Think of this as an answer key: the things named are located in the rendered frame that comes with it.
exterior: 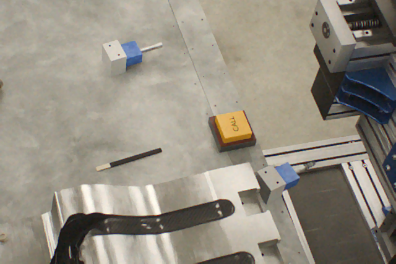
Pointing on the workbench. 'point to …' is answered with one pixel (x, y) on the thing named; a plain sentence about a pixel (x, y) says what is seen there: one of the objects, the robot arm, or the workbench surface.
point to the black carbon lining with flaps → (141, 229)
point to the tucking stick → (128, 159)
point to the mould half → (32, 229)
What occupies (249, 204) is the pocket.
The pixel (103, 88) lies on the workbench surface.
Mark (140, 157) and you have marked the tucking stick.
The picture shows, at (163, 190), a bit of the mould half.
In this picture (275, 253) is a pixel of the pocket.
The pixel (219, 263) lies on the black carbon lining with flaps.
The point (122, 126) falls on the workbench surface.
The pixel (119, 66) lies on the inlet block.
